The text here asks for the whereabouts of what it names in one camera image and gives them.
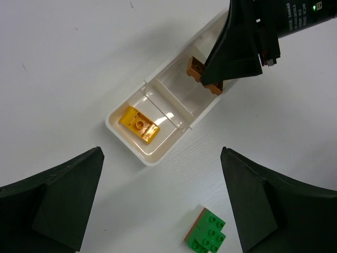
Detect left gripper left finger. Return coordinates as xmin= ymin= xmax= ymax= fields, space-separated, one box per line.
xmin=1 ymin=147 xmax=104 ymax=252

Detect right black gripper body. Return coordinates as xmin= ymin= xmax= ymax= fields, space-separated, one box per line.
xmin=252 ymin=1 xmax=336 ymax=67

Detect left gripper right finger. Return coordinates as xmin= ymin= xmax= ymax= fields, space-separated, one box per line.
xmin=221 ymin=147 xmax=336 ymax=252

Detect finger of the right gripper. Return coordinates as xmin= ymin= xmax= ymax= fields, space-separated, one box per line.
xmin=201 ymin=1 xmax=262 ymax=86

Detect brown lego plate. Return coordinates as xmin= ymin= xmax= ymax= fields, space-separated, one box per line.
xmin=185 ymin=55 xmax=224 ymax=96
xmin=184 ymin=207 xmax=207 ymax=244

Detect green lego brick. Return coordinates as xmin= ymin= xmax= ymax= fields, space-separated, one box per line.
xmin=187 ymin=209 xmax=226 ymax=253

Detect yellow curved lego brick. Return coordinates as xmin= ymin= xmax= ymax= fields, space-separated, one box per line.
xmin=119 ymin=106 xmax=161 ymax=144

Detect white three-compartment tray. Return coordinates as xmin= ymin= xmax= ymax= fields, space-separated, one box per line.
xmin=105 ymin=11 xmax=228 ymax=166

